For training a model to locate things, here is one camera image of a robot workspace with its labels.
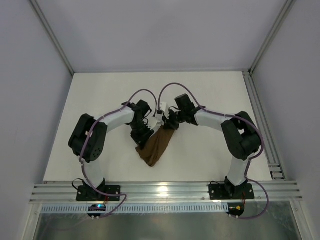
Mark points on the right corner aluminium post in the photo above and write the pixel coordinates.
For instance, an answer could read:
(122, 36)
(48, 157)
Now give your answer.
(272, 33)

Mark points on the left black connector board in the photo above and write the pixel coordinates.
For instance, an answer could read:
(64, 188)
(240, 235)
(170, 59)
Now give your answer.
(95, 211)

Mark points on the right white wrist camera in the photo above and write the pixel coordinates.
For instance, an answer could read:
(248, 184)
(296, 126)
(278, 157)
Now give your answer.
(164, 108)

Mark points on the front aluminium rail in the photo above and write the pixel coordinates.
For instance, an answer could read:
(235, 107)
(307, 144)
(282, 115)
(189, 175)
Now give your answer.
(160, 192)

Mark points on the aluminium rail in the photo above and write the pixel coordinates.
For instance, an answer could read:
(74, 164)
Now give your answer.
(160, 192)
(270, 150)

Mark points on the black connector board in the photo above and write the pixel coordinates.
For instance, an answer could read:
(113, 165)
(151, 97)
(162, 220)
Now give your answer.
(235, 209)
(95, 211)

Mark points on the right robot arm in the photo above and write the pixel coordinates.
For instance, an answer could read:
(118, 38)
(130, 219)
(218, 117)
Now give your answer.
(241, 135)

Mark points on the left corner aluminium post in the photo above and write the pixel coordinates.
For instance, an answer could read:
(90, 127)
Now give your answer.
(51, 35)

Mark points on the right side aluminium rail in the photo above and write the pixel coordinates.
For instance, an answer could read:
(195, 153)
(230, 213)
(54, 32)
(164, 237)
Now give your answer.
(270, 150)

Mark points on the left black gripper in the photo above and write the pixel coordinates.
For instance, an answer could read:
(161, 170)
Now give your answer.
(142, 135)

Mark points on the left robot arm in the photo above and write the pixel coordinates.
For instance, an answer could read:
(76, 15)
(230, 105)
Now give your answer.
(88, 140)

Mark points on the brown cloth napkin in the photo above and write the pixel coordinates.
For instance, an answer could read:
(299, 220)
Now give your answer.
(155, 146)

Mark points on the right black connector board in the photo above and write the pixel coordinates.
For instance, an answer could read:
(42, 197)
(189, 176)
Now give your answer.
(235, 209)

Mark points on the corner aluminium post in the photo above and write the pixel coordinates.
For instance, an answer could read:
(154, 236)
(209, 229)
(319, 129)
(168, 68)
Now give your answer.
(51, 35)
(272, 33)

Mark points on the slotted cable duct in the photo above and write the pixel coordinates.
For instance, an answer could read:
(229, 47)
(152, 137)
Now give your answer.
(139, 208)

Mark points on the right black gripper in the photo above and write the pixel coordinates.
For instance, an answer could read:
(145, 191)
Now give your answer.
(171, 123)

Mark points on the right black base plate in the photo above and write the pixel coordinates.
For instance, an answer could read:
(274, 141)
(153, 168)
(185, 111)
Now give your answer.
(217, 191)

